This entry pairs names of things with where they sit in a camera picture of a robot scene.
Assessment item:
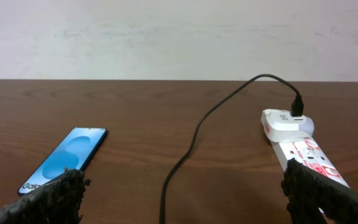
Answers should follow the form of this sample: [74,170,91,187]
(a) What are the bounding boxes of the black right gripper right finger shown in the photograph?
[281,159,358,224]

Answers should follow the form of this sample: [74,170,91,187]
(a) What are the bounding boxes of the black USB charging cable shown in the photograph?
[158,73,305,224]

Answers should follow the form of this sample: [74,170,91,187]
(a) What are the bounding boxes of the blue Galaxy smartphone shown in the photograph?
[17,127,108,196]

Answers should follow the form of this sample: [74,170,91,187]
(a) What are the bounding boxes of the white power strip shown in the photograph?
[271,137,349,187]

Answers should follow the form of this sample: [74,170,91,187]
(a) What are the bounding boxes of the white USB charger plug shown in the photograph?
[260,109,314,142]

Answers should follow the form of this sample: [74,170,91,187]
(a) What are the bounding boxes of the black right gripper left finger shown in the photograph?
[0,169,91,224]

